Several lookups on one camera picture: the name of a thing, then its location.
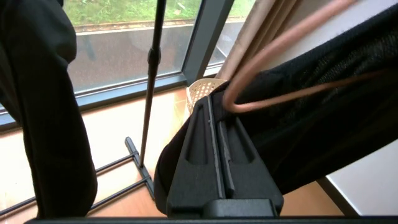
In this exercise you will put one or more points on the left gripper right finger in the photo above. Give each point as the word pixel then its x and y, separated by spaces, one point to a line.
pixel 252 177

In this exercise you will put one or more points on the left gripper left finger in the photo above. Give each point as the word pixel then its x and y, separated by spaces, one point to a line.
pixel 196 174

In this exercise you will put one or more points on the black garment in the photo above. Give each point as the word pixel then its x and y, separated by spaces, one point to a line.
pixel 311 124

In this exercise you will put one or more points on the pink clothes hanger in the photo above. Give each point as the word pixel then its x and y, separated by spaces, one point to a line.
pixel 280 43

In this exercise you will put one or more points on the black shorts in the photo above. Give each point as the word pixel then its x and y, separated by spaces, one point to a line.
pixel 46 109

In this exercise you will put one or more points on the white laundry basket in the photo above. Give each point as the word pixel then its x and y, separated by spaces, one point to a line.
pixel 202 90

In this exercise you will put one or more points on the black clothes rack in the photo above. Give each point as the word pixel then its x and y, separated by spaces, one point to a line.
pixel 152 62

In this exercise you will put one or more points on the window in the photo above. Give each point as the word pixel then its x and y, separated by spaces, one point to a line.
pixel 205 37

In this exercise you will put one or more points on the beige curtain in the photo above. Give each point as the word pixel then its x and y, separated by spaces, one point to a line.
pixel 255 37

